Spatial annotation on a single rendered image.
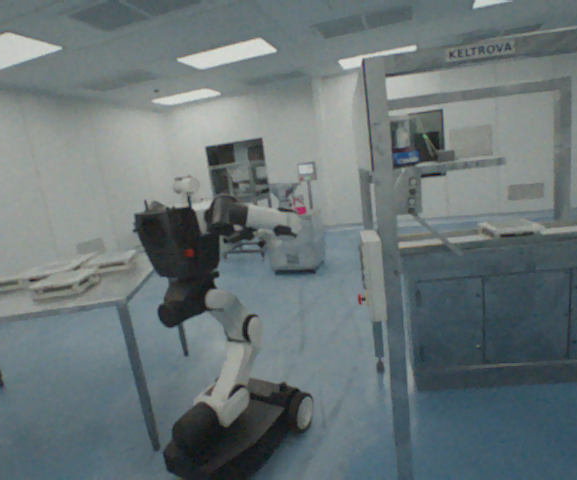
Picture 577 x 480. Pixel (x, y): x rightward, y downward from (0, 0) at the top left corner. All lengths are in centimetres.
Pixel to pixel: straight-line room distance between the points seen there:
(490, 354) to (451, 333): 25
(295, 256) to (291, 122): 350
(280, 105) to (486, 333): 611
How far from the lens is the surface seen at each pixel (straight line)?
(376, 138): 120
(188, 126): 841
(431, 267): 201
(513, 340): 236
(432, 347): 225
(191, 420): 181
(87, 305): 197
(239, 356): 196
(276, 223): 150
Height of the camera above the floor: 137
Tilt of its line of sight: 11 degrees down
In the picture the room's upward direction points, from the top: 7 degrees counter-clockwise
